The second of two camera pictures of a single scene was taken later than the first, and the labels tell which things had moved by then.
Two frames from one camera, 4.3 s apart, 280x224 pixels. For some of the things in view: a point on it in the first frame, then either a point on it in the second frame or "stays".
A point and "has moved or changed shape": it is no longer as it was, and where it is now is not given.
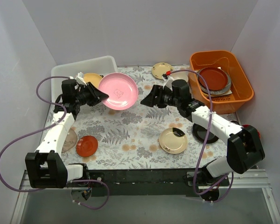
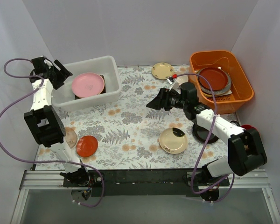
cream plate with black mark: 173,141 stays
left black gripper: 91,94 to 58,76
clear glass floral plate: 71,140 stays
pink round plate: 122,89 has moved or changed shape
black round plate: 199,133 stays
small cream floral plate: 159,68 stays
